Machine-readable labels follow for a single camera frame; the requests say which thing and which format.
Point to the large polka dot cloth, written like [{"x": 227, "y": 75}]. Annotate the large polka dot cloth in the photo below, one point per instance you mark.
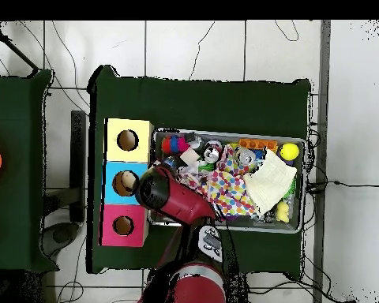
[{"x": 230, "y": 192}]

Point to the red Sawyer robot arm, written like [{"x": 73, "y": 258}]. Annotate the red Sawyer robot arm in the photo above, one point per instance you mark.
[{"x": 183, "y": 202}]

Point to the wooden box with three holes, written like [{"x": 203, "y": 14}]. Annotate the wooden box with three holes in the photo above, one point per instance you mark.
[{"x": 114, "y": 189}]

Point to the shallow clear bin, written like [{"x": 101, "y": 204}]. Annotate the shallow clear bin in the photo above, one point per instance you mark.
[{"x": 265, "y": 226}]

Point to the crushed red can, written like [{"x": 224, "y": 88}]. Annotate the crushed red can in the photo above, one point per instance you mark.
[{"x": 212, "y": 153}]

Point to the crushed silver can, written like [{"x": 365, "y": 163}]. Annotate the crushed silver can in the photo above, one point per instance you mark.
[{"x": 245, "y": 156}]

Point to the cream muslin cloth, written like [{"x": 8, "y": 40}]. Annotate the cream muslin cloth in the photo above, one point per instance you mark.
[{"x": 271, "y": 180}]

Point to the yellow ball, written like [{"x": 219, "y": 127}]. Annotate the yellow ball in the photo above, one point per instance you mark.
[{"x": 289, "y": 151}]

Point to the yellow rubber duck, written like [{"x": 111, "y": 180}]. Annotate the yellow rubber duck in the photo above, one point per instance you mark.
[{"x": 282, "y": 212}]

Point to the black flat panel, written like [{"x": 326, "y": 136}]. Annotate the black flat panel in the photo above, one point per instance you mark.
[{"x": 78, "y": 164}]

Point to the grey floor stand base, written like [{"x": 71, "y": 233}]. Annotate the grey floor stand base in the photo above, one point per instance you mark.
[{"x": 60, "y": 235}]

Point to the green covered side table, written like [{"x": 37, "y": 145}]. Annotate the green covered side table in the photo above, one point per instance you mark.
[{"x": 19, "y": 189}]

